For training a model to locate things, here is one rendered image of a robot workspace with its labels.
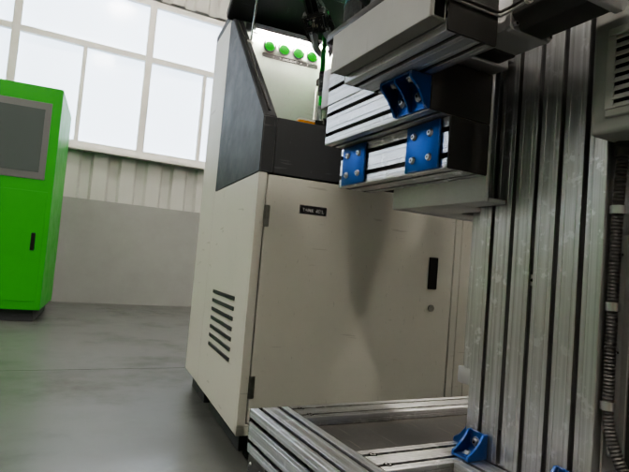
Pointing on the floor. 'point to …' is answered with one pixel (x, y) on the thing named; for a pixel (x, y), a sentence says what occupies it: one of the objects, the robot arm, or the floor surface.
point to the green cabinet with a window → (30, 194)
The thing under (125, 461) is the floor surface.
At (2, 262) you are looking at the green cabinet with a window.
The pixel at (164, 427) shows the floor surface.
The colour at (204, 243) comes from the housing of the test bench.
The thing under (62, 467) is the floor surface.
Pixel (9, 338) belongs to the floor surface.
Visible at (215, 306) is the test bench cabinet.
